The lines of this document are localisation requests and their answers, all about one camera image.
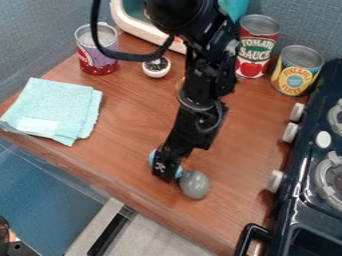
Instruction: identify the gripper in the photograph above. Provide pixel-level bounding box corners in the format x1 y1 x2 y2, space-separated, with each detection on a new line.
149 99 230 184

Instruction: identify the small white bowl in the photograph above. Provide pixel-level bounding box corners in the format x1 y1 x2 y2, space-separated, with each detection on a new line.
140 55 173 79

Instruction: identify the teal cloth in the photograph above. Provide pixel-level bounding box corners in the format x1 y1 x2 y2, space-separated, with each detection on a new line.
0 77 105 148

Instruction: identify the purple and red can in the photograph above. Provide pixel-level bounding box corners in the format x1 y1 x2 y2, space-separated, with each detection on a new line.
73 21 121 76

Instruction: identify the red tomato sauce can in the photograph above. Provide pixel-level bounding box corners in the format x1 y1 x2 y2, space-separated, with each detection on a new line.
233 13 282 80

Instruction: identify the toy microwave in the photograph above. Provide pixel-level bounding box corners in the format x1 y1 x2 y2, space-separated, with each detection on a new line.
108 0 189 55

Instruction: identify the toy stove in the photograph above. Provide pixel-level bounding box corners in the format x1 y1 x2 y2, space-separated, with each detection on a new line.
232 58 342 256

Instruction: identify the yellow pineapple can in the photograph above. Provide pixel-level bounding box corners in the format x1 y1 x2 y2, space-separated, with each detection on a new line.
269 44 326 98

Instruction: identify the black cable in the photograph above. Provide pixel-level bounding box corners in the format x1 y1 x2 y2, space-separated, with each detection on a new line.
89 0 177 63

